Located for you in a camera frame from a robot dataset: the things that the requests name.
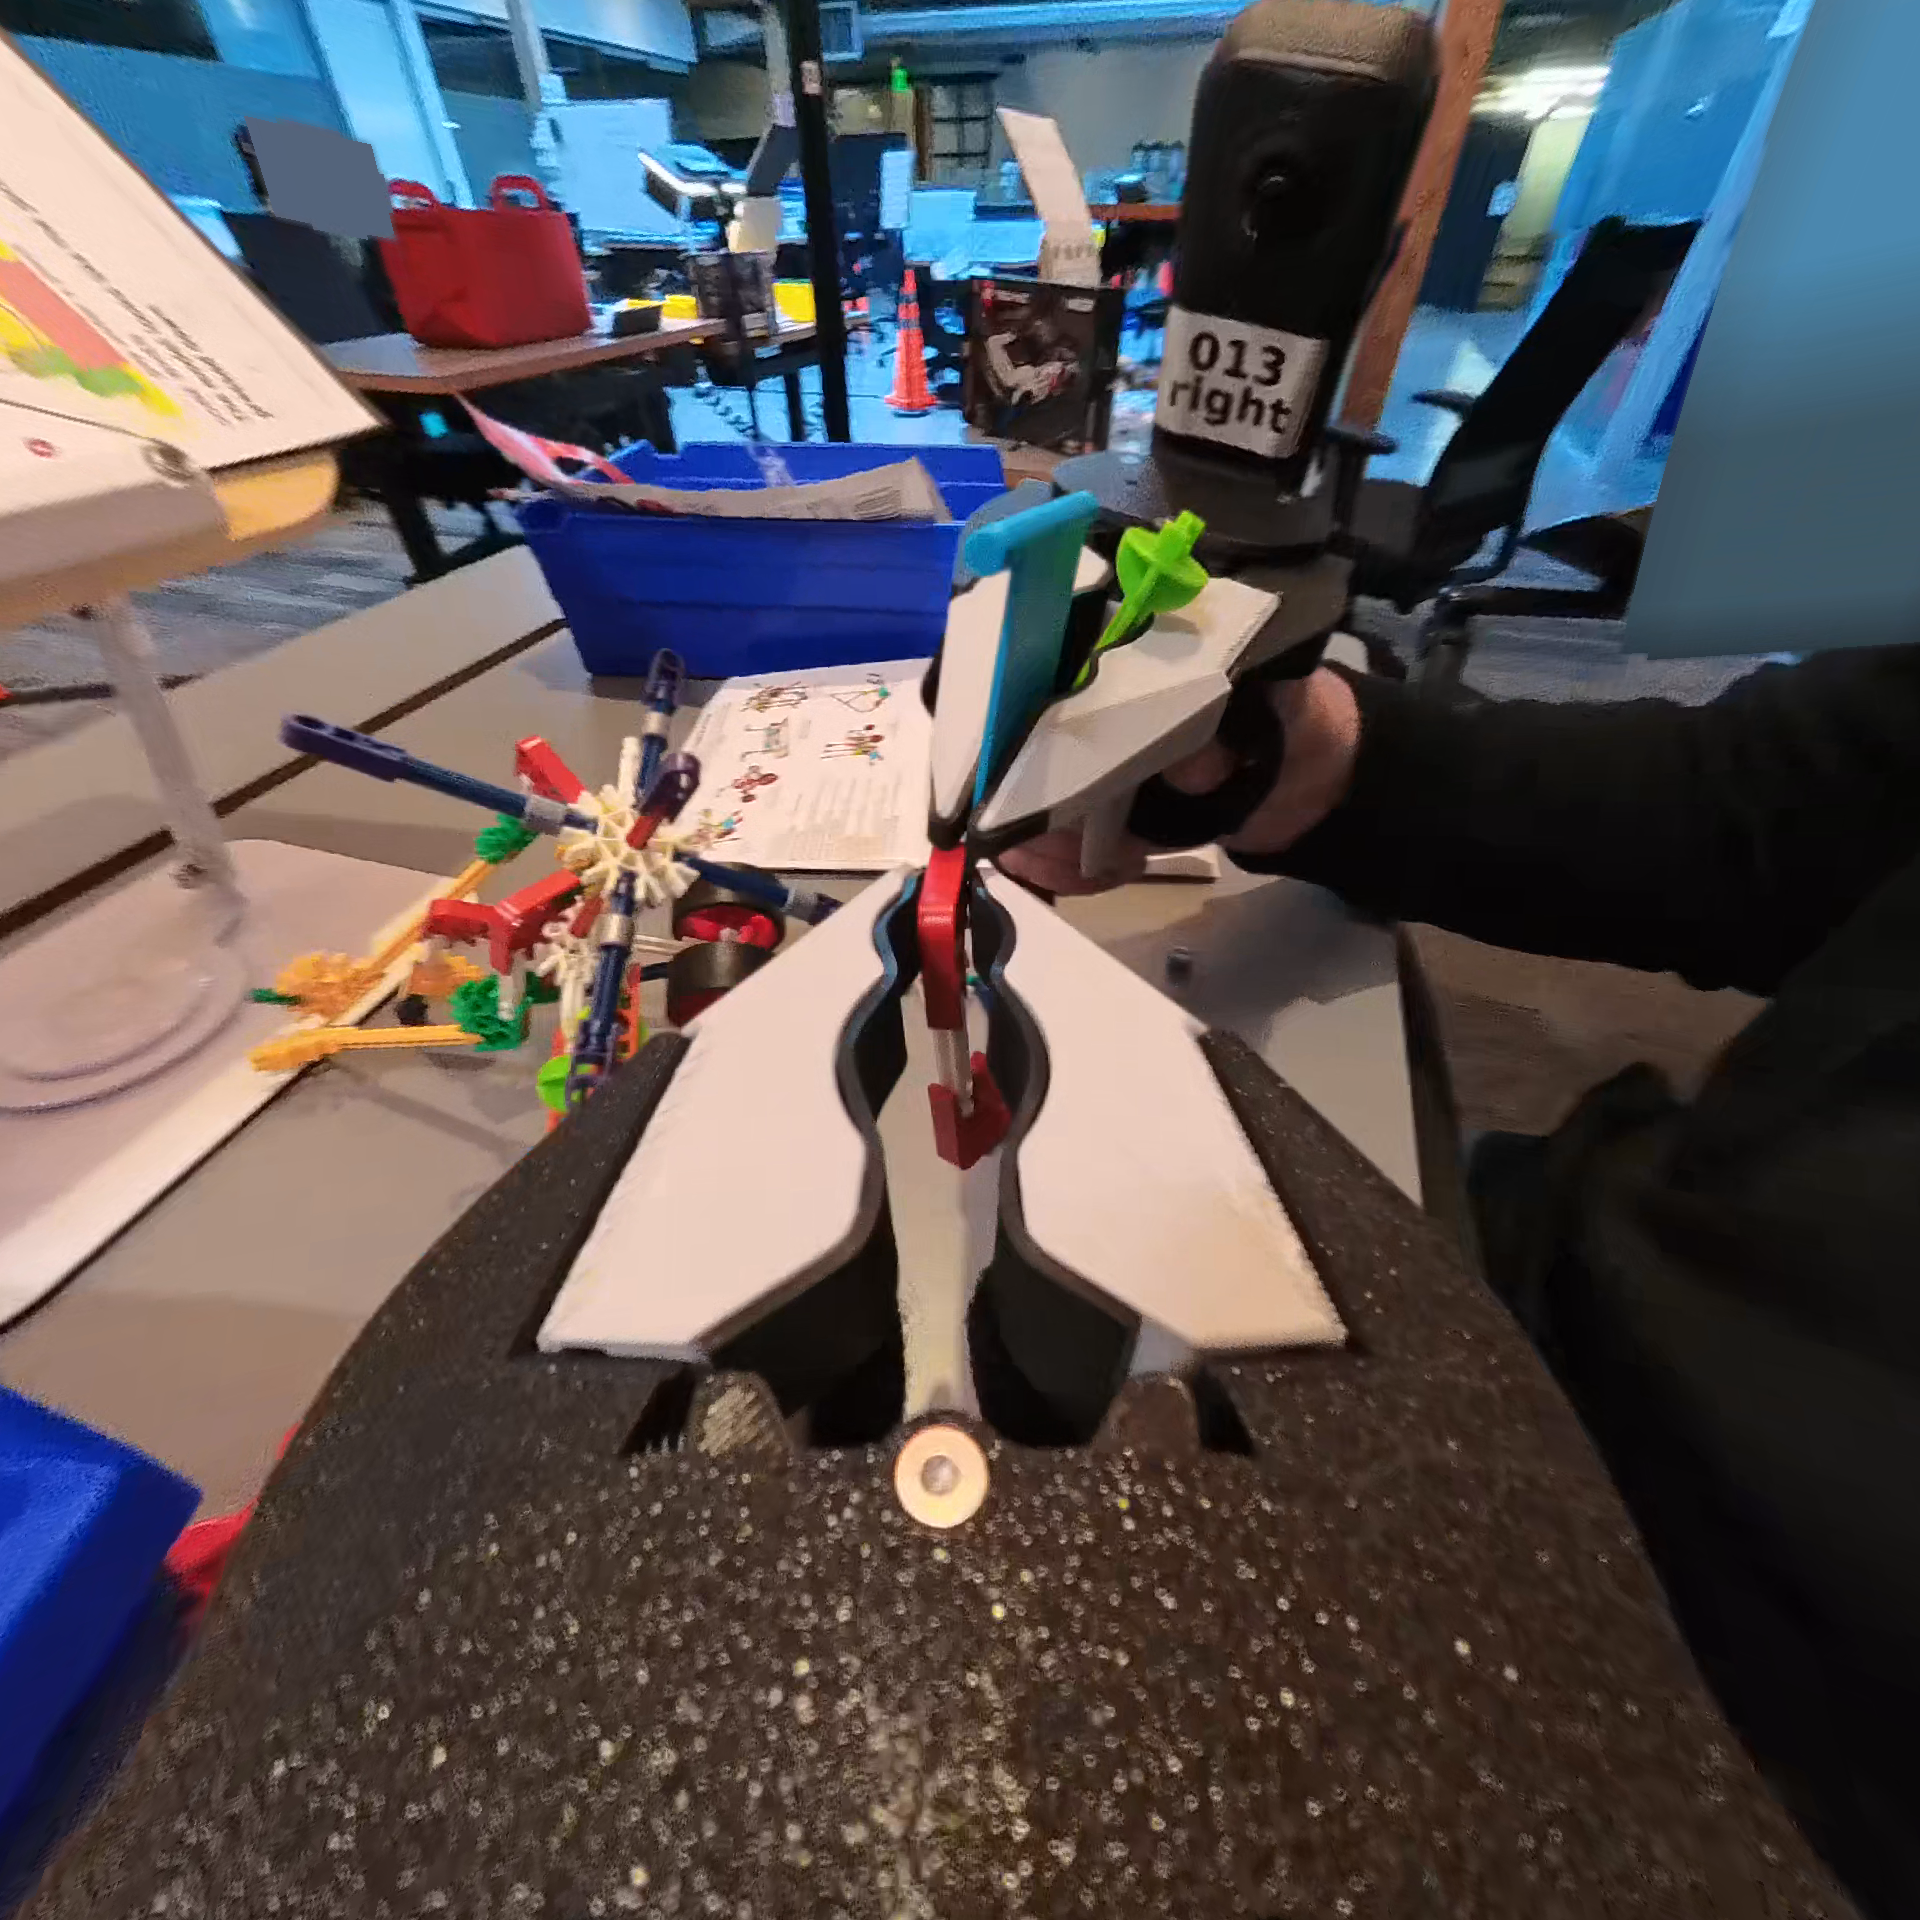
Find crumpled papers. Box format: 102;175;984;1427
458;394;958;528

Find blue bin with papers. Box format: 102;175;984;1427
516;439;1010;681

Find wooden column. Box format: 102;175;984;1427
1340;0;1507;434

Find black pole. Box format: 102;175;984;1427
784;0;858;449

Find instruction sheet board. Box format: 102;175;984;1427
0;29;386;633

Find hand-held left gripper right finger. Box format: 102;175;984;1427
967;872;1347;1378

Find red toy connector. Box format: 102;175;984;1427
912;844;980;1033
924;1049;1018;1172

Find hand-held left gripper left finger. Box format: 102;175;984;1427
538;866;924;1364

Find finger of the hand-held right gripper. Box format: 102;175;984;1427
922;576;1038;873
971;573;1287;858

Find colourful construction toy model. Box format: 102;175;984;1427
246;648;842;1121

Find lime green toy spool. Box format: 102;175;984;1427
1084;507;1211;673

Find black printed box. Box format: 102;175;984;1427
959;277;1127;452

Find orange traffic cone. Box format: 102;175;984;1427
882;266;942;417

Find black office chair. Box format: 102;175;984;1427
1332;216;1708;671

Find printed instruction leaflet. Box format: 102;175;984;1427
679;668;942;875

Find person's right hand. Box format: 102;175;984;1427
994;663;1366;906

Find blue parts bin with tag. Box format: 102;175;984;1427
0;1387;204;1864

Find wooden background table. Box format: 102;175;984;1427
319;312;730;506

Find red tote bag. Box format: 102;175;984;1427
374;177;597;352

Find person's right forearm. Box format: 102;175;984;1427
1245;644;1920;1000

